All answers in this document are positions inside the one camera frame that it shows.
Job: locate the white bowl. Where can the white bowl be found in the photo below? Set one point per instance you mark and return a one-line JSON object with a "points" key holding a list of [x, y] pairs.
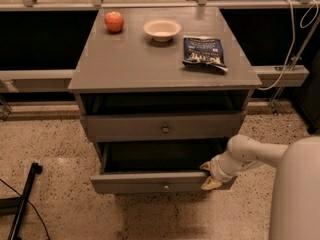
{"points": [[162, 30]]}

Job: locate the grey wooden drawer cabinet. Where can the grey wooden drawer cabinet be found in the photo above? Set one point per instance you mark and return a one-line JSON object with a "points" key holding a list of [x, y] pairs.
{"points": [[130, 74]]}

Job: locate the grey top drawer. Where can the grey top drawer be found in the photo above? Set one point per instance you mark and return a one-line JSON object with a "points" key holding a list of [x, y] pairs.
{"points": [[144, 127]]}

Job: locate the red apple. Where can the red apple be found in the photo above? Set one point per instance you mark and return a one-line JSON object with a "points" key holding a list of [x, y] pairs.
{"points": [[114, 21]]}

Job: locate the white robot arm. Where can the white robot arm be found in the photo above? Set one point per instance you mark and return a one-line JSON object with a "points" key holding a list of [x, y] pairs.
{"points": [[295, 207]]}

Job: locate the grey drawer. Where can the grey drawer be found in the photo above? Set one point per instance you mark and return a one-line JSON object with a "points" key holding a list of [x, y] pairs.
{"points": [[144, 127], [155, 166]]}

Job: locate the metal railing frame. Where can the metal railing frame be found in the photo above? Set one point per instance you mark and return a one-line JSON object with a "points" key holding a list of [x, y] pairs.
{"points": [[35, 16]]}

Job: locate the blue chip bag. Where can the blue chip bag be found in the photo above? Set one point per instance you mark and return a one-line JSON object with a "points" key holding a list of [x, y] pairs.
{"points": [[203, 51]]}

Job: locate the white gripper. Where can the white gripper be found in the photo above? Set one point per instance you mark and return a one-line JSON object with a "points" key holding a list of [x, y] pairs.
{"points": [[218, 172]]}

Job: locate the black metal stand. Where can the black metal stand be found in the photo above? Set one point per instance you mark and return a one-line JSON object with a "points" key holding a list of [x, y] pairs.
{"points": [[16, 206]]}

